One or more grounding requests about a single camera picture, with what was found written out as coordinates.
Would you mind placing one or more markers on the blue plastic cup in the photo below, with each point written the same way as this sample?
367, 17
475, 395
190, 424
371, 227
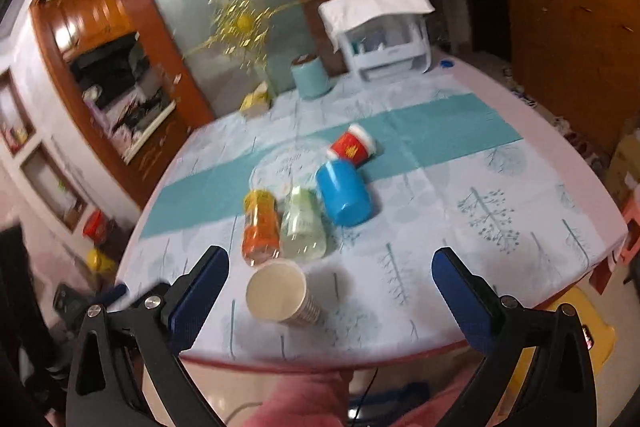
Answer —
344, 193

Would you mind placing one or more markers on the white towel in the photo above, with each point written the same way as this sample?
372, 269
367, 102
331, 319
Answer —
340, 16

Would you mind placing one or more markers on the orange plastic bottle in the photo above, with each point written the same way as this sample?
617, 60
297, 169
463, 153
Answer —
261, 235

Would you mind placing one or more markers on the cardboard box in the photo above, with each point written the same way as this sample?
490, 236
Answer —
622, 176

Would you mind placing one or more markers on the grey checkered paper cup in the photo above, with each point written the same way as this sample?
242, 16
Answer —
278, 292

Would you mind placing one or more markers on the red paper cup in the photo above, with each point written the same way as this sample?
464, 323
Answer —
355, 145

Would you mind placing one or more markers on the teal canister brown lid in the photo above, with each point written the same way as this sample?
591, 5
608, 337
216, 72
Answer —
310, 77

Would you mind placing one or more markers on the pink clothed lap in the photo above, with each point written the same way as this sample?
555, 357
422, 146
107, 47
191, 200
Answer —
322, 400

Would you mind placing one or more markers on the yellow tissue box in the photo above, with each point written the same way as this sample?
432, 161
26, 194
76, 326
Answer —
257, 102

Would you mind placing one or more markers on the green label clear bottle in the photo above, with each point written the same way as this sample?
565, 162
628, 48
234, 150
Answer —
302, 236

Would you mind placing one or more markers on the white desktop organizer box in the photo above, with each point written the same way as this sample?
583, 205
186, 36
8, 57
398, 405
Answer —
387, 46

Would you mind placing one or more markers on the red tin can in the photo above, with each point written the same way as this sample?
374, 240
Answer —
97, 227

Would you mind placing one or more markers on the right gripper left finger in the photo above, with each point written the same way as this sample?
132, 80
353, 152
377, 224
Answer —
103, 389

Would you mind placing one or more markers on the wooden wall cabinet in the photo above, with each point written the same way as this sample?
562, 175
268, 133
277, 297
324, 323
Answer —
580, 59

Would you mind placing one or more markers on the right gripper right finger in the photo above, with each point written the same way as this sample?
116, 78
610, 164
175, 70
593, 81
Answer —
558, 388

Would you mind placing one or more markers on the tree pattern tablecloth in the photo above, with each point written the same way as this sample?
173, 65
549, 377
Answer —
460, 162

